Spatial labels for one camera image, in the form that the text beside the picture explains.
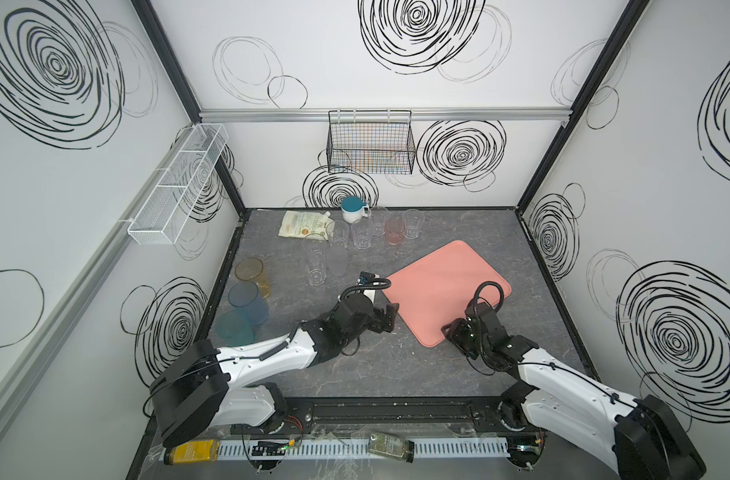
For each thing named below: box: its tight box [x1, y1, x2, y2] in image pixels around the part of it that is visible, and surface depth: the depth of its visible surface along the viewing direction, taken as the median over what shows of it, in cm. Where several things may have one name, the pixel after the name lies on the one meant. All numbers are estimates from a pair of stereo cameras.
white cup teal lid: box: [341, 195, 369, 224], surface depth 115 cm
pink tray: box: [383, 241, 512, 348], surface depth 104 cm
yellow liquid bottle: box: [164, 439, 221, 465], surface depth 68 cm
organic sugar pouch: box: [278, 210, 335, 240], surface depth 118 cm
